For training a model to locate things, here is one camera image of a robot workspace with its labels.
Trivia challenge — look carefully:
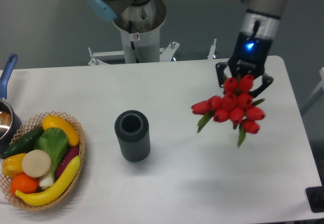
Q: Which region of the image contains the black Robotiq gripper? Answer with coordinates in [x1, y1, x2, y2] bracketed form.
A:
[215, 32, 273, 98]

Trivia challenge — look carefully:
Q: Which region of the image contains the red tulip bouquet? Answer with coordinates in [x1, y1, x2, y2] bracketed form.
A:
[191, 74, 266, 147]

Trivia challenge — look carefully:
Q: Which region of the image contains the dark grey ribbed vase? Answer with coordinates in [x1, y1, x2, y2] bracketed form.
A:
[114, 110, 150, 162]

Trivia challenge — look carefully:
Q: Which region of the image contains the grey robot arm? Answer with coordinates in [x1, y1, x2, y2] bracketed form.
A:
[87, 0, 287, 97]

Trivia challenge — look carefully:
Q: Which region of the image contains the black device at table edge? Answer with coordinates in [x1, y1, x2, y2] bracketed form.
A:
[305, 186, 323, 213]

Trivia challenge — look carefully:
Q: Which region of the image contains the purple sweet potato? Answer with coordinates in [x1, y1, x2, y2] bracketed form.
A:
[55, 146, 79, 179]

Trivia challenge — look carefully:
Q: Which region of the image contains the yellow squash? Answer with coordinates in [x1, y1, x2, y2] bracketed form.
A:
[42, 115, 79, 146]

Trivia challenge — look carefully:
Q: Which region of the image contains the green bok choy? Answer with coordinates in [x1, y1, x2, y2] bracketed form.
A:
[33, 128, 68, 190]

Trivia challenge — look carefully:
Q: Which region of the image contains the woven wicker basket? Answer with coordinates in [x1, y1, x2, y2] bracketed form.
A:
[1, 111, 86, 211]

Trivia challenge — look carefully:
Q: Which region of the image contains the beige round slice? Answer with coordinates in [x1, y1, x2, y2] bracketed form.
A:
[22, 150, 51, 178]

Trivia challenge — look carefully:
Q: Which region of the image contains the dark green cucumber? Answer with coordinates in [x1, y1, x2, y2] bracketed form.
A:
[1, 127, 44, 159]

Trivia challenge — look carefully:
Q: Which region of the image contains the yellow banana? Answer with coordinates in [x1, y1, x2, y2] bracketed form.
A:
[15, 156, 81, 207]

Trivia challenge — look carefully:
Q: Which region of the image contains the orange fruit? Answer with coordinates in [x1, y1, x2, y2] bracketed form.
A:
[10, 173, 38, 196]

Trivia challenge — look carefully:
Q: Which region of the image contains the yellow bell pepper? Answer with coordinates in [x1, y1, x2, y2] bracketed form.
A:
[2, 153, 27, 178]

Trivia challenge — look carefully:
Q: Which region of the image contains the white metal frame right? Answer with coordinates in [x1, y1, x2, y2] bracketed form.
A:
[300, 67, 323, 116]

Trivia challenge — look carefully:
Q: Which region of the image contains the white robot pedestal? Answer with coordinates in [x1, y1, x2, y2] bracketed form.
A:
[87, 0, 183, 65]

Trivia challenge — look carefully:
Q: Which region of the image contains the blue handled saucepan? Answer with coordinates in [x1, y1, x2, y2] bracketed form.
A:
[1, 54, 21, 154]

